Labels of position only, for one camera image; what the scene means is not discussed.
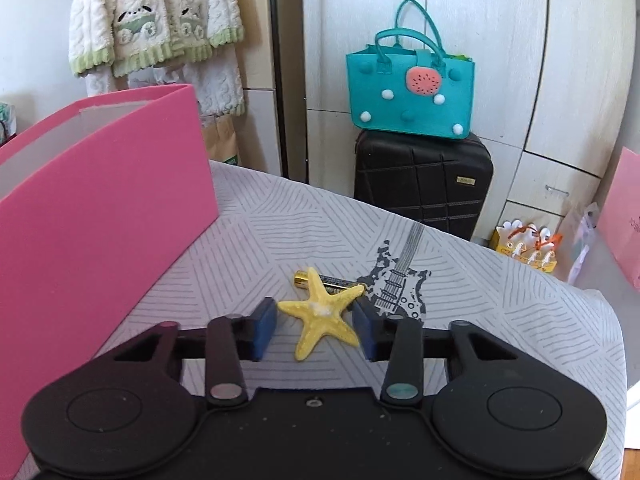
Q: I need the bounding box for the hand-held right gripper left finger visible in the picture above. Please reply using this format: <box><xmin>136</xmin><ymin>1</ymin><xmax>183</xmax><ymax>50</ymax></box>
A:
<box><xmin>114</xmin><ymin>297</ymin><xmax>279</xmax><ymax>408</ymax></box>

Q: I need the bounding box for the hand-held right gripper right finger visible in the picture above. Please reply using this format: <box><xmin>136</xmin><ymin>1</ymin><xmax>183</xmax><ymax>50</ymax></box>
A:
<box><xmin>352</xmin><ymin>302</ymin><xmax>523</xmax><ymax>407</ymax></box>

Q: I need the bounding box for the yellow starfish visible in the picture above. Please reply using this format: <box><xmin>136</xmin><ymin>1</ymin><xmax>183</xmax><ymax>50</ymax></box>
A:
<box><xmin>276</xmin><ymin>266</ymin><xmax>366</xmax><ymax>362</ymax></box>

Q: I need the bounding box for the pink cardboard box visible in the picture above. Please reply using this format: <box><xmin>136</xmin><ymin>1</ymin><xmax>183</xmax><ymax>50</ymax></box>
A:
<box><xmin>0</xmin><ymin>84</ymin><xmax>221</xmax><ymax>480</ymax></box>

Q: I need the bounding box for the black and gold battery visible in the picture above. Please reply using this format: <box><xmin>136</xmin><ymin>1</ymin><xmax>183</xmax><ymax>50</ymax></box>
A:
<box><xmin>292</xmin><ymin>270</ymin><xmax>358</xmax><ymax>293</ymax></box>

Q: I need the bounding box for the yellow white gift bag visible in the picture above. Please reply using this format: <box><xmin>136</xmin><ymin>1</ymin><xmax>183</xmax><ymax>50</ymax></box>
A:
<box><xmin>489</xmin><ymin>220</ymin><xmax>563</xmax><ymax>277</ymax></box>

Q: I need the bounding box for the black suitcase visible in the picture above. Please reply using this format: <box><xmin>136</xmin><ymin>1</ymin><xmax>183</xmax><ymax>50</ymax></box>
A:
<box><xmin>353</xmin><ymin>129</ymin><xmax>495</xmax><ymax>242</ymax></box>

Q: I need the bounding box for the green print paper bag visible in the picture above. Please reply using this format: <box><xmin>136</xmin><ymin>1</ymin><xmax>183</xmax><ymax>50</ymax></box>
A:
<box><xmin>202</xmin><ymin>115</ymin><xmax>241</xmax><ymax>166</ymax></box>

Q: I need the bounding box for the teal felt handbag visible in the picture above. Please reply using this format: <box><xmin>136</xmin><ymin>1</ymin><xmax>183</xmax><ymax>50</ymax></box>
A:
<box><xmin>346</xmin><ymin>0</ymin><xmax>474</xmax><ymax>139</ymax></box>

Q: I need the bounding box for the clear plastic bag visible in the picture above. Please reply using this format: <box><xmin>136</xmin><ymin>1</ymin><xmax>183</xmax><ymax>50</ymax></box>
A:
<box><xmin>567</xmin><ymin>202</ymin><xmax>601</xmax><ymax>283</ymax></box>

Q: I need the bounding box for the pink shopping bag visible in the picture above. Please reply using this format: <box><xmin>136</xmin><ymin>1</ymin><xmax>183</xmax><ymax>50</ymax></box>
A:
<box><xmin>597</xmin><ymin>146</ymin><xmax>640</xmax><ymax>288</ymax></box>

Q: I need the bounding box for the light wood wardrobe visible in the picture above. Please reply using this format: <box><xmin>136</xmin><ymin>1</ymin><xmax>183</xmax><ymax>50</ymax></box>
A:
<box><xmin>270</xmin><ymin>0</ymin><xmax>640</xmax><ymax>241</ymax></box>

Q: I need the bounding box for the green printed packet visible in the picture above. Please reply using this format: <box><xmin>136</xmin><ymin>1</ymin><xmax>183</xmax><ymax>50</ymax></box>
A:
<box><xmin>0</xmin><ymin>102</ymin><xmax>18</xmax><ymax>143</ymax></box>

